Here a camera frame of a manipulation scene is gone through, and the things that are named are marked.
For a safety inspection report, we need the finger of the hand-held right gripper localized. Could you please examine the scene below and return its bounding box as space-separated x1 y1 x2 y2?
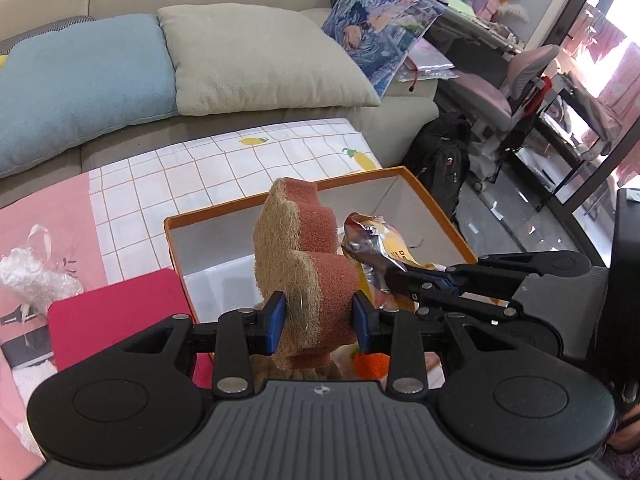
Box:
394 281 522 324
386 251 547 302

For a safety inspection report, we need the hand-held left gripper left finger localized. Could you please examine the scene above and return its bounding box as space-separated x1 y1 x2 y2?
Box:
117 292 288 397

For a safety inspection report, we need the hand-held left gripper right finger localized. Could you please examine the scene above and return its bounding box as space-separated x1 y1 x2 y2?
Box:
351 292 526 396

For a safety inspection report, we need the orange knitted toy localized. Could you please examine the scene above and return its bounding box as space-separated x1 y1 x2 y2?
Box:
350 350 392 379

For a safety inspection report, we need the brown bread-shaped sponge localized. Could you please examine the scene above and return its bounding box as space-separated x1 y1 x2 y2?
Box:
252 177 368 378

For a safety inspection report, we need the brown fluffy cloth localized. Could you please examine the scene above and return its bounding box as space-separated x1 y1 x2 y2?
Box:
250 345 351 382

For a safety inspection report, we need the silver yellow snack packet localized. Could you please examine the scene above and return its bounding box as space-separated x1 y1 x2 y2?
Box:
340 212 453 311

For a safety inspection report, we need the orange cardboard box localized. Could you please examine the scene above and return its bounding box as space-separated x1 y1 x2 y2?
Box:
163 166 478 391

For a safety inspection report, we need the clear plastic wrap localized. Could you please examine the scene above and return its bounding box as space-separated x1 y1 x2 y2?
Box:
0 225 83 311

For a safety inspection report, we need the person's right forearm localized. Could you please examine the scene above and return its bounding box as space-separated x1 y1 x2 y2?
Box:
607 402 640 455

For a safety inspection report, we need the black cabinet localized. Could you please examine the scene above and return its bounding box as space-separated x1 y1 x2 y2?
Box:
595 187 640 391

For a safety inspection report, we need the black backpack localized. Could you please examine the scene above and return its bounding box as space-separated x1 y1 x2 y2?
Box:
401 112 473 221

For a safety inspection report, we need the red lidded storage box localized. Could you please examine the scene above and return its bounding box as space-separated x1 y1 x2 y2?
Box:
47 267 216 391

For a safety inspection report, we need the checked lemon print tablecloth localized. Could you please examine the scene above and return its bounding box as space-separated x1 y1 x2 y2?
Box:
0 117 386 461

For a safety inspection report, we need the pink office chair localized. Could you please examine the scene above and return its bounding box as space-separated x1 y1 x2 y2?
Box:
452 44 566 191

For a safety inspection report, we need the pink plastic folder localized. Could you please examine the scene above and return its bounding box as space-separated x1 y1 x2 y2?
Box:
397 37 461 83

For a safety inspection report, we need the pink curtain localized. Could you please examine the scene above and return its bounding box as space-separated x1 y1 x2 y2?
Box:
565 5 640 126

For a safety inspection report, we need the grey-green pillow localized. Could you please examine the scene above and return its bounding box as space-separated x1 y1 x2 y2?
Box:
157 4 382 117

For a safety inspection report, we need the blue printed figure pillow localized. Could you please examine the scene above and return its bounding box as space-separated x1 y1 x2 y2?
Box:
321 0 448 97

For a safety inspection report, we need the grey patterned cushion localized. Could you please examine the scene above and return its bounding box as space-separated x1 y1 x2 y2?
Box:
0 16 96 56

